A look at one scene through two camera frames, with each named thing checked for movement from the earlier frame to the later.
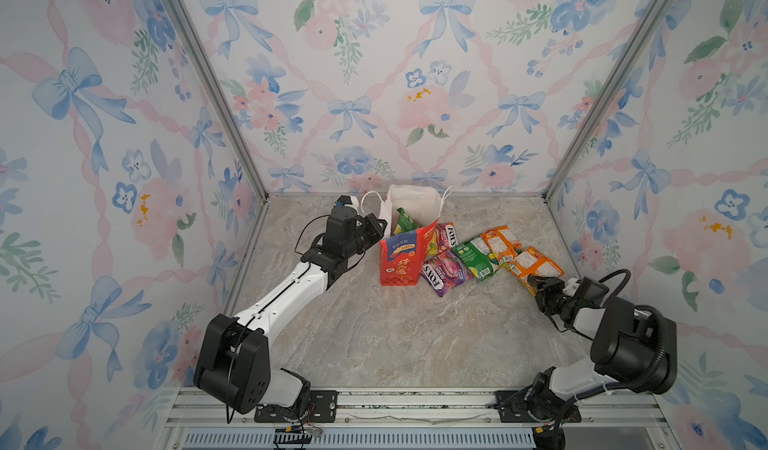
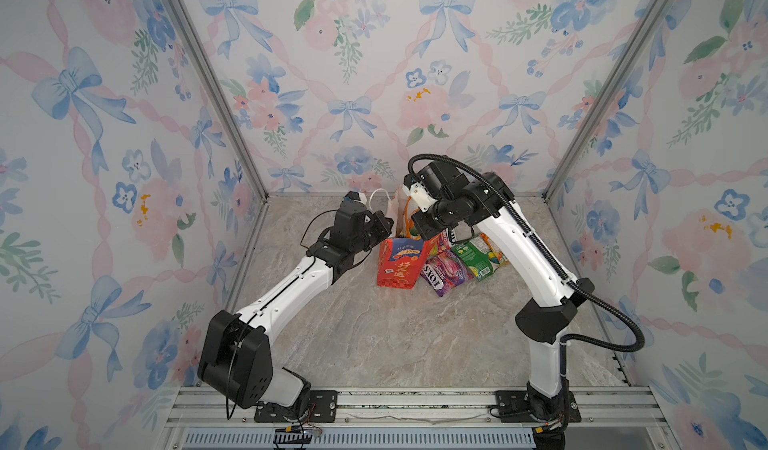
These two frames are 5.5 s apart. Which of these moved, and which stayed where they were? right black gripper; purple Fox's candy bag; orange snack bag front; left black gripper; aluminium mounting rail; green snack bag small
Moved: right black gripper; orange snack bag front
Stayed: left black gripper; green snack bag small; aluminium mounting rail; purple Fox's candy bag
